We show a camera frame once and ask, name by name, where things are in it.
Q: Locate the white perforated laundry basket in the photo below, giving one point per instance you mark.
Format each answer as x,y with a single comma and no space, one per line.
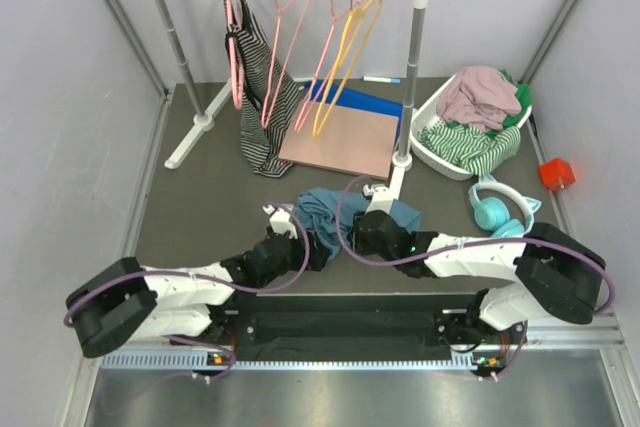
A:
472,124

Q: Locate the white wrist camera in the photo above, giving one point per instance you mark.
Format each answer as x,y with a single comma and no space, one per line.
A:
379,197
281,220

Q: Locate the black white striped tank top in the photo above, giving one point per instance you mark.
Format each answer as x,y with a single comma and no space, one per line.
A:
270,98

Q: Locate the blue tank top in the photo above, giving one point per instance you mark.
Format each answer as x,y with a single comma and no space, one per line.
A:
317,207

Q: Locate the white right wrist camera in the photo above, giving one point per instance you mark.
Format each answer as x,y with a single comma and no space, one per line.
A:
379,197

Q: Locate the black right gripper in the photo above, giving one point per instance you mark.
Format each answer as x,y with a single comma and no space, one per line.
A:
357,238

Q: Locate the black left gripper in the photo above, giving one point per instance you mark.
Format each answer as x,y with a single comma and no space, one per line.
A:
318,253

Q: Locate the pink flat board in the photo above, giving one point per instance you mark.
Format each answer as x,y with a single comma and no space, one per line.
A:
353,141

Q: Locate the solid green garment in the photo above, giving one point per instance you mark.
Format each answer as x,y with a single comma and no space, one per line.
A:
520,97

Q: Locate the pink hanger with striped top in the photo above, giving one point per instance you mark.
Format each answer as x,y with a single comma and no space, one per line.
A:
232,32

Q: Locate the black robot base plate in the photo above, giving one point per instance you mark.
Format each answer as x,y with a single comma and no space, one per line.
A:
353,327

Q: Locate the yellow clothes hanger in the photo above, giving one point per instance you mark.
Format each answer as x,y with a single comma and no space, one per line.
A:
361,19

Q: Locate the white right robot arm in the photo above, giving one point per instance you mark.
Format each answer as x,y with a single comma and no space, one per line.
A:
547,272

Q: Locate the blue flat board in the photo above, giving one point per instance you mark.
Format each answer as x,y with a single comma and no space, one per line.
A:
359,100

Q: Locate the pink right clothes hanger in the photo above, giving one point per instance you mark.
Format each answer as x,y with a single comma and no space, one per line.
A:
308,99

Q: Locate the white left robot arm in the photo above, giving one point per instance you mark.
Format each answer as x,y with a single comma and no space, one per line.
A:
130,302

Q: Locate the green white striped garment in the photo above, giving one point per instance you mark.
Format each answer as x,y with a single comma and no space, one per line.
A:
469,148

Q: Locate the white blue marker pen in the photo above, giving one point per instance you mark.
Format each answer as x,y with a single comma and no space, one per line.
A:
377,79

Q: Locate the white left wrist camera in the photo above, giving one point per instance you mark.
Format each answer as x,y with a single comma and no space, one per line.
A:
281,220

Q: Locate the white clothes rack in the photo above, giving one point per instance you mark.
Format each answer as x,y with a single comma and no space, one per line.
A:
203,120

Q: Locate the red cube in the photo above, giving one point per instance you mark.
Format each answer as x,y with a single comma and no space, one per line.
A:
556,174

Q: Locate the mauve crumpled garment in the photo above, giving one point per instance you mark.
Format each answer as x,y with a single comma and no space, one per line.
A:
480,94

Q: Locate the teal cat ear headphones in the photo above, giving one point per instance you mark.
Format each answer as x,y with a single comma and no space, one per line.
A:
492,215

